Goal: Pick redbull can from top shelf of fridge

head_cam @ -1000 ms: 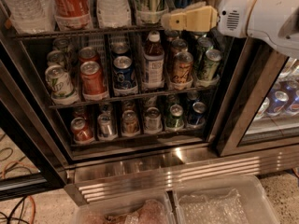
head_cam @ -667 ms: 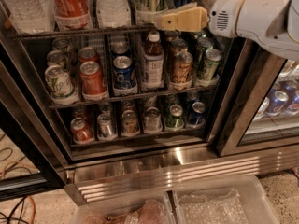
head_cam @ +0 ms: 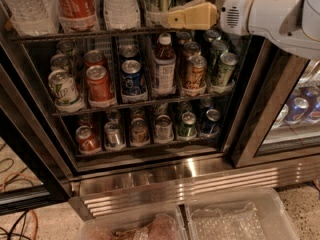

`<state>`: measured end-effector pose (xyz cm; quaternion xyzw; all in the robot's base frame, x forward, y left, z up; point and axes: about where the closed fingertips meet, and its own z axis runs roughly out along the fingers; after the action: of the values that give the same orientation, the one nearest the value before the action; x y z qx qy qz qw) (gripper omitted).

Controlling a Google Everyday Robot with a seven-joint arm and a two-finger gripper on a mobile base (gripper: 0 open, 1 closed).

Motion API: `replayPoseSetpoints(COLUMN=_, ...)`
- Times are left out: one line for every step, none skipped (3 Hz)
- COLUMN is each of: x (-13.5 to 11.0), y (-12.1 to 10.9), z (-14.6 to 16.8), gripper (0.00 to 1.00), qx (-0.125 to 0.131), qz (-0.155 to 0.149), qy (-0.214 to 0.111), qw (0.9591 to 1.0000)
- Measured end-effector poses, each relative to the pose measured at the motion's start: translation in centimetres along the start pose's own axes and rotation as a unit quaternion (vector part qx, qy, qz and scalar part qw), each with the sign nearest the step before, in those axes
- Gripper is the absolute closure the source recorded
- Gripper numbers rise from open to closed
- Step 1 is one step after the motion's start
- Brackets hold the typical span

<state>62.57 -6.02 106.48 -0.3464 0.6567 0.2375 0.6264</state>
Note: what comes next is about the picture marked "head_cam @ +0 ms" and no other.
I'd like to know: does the green can bottom shelf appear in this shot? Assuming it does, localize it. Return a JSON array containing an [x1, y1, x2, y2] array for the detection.
[[177, 111, 197, 140]]

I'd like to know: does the gold brown soda can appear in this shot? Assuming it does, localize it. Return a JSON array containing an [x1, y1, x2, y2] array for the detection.
[[182, 55, 207, 96]]

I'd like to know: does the left clear plastic bin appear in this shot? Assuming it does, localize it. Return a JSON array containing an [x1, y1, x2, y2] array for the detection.
[[74, 203, 188, 240]]

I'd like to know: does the white can bottom shelf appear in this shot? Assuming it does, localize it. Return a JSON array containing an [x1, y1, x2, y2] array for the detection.
[[155, 115, 173, 143]]

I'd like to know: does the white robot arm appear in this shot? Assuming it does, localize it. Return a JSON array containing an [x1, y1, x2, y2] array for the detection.
[[160, 0, 320, 60]]

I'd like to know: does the brown tea bottle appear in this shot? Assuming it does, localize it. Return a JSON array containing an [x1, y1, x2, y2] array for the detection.
[[153, 33, 176, 95]]

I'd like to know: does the blue can bottom shelf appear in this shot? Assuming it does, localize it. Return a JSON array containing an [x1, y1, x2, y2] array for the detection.
[[200, 109, 221, 135]]

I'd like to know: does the white labelled bottle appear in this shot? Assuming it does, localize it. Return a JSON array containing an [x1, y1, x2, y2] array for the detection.
[[103, 0, 141, 30]]

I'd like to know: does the blue pepsi can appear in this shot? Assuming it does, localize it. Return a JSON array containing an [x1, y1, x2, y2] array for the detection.
[[120, 60, 148, 103]]

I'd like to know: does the green silver tall can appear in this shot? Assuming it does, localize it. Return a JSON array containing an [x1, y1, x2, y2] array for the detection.
[[145, 0, 176, 27]]

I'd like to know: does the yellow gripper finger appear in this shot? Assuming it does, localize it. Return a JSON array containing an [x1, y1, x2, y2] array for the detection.
[[160, 2, 218, 30], [173, 0, 207, 11]]

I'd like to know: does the gold can bottom shelf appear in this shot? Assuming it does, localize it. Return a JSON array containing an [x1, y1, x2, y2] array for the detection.
[[130, 118, 149, 146]]

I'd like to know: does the red cola bottle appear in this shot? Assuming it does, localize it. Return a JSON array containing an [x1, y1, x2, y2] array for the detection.
[[58, 0, 99, 33]]

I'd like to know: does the open glass fridge door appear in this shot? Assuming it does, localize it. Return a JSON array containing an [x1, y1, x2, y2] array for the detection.
[[0, 67, 71, 215]]

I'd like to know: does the blue pepsi can right fridge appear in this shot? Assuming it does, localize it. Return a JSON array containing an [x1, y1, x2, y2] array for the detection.
[[285, 97, 309, 125]]

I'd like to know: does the stainless steel beverage fridge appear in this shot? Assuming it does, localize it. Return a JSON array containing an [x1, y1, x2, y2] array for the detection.
[[1, 0, 320, 220]]

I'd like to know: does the red soda can front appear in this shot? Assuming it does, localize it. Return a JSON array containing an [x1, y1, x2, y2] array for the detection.
[[86, 65, 116, 108]]

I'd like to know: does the silver can bottom shelf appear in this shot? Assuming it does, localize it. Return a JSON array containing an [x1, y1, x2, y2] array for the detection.
[[104, 122, 125, 150]]

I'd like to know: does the right clear plastic bin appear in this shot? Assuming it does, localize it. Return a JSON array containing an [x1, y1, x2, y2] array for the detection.
[[185, 188, 300, 240]]

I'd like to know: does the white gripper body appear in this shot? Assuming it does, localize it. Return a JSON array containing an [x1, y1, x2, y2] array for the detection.
[[215, 0, 254, 36]]

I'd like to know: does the white green soda can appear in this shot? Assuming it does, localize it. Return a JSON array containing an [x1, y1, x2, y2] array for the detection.
[[48, 69, 85, 113]]

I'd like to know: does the black cable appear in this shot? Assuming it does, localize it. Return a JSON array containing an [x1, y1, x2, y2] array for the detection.
[[0, 210, 32, 240]]

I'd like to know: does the red can bottom shelf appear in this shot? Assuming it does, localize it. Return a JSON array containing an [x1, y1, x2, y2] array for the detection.
[[75, 125, 101, 154]]

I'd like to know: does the clear plastic bin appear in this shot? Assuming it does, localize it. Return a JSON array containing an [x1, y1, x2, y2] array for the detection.
[[74, 203, 188, 240], [185, 188, 300, 240]]

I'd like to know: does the orange power cable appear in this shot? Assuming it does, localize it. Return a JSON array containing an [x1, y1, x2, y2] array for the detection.
[[0, 172, 42, 240]]

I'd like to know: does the closed glass fridge door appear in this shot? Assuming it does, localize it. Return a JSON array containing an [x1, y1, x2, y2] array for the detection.
[[230, 37, 320, 167]]

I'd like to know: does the clear water bottle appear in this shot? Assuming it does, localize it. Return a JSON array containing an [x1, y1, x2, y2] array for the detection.
[[4, 0, 59, 36]]

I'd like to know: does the green ginger ale can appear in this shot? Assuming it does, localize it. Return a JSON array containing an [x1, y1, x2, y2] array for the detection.
[[211, 52, 238, 87]]

